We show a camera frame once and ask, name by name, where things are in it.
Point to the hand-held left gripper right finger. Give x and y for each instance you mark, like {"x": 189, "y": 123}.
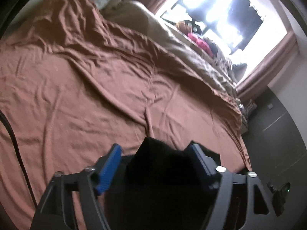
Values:
{"x": 200, "y": 158}

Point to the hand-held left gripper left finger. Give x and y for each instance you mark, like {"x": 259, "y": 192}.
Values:
{"x": 109, "y": 167}

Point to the black button-up shirt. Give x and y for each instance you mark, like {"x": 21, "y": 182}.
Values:
{"x": 163, "y": 184}

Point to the white nightstand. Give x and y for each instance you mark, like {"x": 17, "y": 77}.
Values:
{"x": 248, "y": 112}

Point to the bed with brown sheet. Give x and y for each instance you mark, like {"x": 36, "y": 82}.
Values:
{"x": 84, "y": 88}

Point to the pile of grey clothing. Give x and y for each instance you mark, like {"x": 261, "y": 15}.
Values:
{"x": 225, "y": 57}

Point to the pink cushion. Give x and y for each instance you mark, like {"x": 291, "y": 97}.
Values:
{"x": 199, "y": 43}

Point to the beige duvet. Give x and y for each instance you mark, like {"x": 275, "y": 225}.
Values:
{"x": 168, "y": 43}

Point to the black plush toy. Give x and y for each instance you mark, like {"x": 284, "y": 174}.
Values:
{"x": 197, "y": 28}

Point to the brown teddy bear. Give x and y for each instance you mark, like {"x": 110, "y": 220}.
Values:
{"x": 183, "y": 26}

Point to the window with dark frame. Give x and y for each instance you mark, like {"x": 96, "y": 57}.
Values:
{"x": 215, "y": 9}

